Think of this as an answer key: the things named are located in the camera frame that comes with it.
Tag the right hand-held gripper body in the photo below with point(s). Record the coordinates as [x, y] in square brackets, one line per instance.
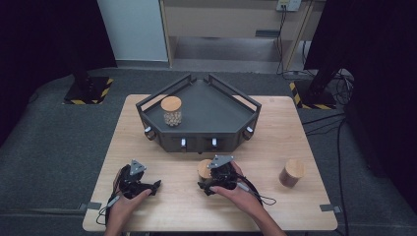
[223, 175]

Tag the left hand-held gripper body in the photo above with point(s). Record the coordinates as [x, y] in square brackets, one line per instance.
[131, 183]

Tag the glass jar of green beans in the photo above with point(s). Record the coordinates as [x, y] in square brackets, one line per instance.
[204, 168]

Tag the black corner rack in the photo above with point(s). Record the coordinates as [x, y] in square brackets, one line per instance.
[209, 111]

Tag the glass jar of brown beans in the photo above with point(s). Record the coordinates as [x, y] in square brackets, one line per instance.
[293, 167]

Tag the person's left hand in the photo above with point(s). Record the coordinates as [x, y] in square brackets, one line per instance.
[126, 208]

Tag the person's right hand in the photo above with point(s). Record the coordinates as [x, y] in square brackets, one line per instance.
[244, 198]

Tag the grey tape piece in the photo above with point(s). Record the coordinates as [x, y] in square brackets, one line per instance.
[327, 207]
[93, 206]

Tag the glass jar of white beans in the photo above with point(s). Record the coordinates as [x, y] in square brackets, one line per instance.
[171, 104]

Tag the black stand with striped base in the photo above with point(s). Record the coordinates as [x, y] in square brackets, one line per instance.
[314, 95]
[87, 90]

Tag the white panel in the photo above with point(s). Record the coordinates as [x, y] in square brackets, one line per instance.
[134, 29]

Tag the black curtain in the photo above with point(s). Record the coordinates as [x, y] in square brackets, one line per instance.
[39, 39]
[383, 65]

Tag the wall power outlet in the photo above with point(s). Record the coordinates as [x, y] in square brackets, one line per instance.
[290, 4]

